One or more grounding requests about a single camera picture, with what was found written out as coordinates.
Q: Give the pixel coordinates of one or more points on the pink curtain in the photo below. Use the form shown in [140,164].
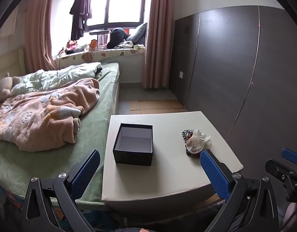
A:
[158,47]
[37,36]

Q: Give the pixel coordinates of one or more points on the green bed mattress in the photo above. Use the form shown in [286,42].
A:
[17,166]

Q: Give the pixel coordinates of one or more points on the window with dark frame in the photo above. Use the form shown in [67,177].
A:
[110,14]

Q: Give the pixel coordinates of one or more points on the right pink curtain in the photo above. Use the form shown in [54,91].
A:
[158,47]

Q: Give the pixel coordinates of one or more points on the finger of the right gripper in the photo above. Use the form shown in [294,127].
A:
[289,155]

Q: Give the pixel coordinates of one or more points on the pink fleece blanket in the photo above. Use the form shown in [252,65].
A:
[41,121]

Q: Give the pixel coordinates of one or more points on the beige plush toy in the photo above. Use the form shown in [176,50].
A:
[6,85]

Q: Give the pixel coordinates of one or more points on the cream padded headboard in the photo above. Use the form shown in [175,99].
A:
[13,63]

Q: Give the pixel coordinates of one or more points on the patterned window seat cushion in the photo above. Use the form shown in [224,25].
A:
[95,56]

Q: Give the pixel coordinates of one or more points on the grey pillow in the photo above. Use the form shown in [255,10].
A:
[139,36]

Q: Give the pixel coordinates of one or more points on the light green quilt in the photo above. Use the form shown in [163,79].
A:
[42,80]

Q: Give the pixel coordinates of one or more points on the hanging black clothes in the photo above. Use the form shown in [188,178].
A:
[81,12]

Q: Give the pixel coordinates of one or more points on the flattened cardboard sheet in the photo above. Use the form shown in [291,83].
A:
[156,107]

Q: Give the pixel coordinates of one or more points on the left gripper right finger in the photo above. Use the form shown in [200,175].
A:
[218,174]

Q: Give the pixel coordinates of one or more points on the white side table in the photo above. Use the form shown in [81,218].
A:
[173,176]

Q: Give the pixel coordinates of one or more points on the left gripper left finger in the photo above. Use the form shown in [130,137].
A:
[81,174]

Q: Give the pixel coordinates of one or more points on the black jewelry box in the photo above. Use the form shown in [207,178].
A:
[134,145]

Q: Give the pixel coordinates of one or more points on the black backpack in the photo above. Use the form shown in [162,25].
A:
[117,36]

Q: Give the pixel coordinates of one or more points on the left pink curtain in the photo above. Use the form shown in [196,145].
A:
[37,36]

